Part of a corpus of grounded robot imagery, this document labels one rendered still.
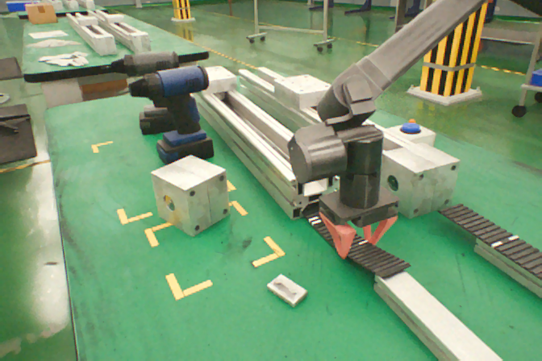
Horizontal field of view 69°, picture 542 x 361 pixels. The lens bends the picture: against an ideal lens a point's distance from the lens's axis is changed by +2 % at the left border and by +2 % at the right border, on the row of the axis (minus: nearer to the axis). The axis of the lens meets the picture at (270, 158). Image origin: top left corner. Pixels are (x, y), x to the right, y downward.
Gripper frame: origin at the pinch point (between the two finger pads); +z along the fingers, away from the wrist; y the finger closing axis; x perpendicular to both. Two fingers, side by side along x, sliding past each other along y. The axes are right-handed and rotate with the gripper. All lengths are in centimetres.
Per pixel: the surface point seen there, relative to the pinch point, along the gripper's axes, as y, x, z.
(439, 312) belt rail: -0.4, 16.2, -1.7
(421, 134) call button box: -32.6, -20.8, -4.5
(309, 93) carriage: -17.0, -44.2, -11.1
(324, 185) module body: -2.3, -13.1, -3.9
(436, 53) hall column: -257, -229, 40
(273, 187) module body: 4.8, -20.0, -2.0
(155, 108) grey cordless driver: 18, -70, -6
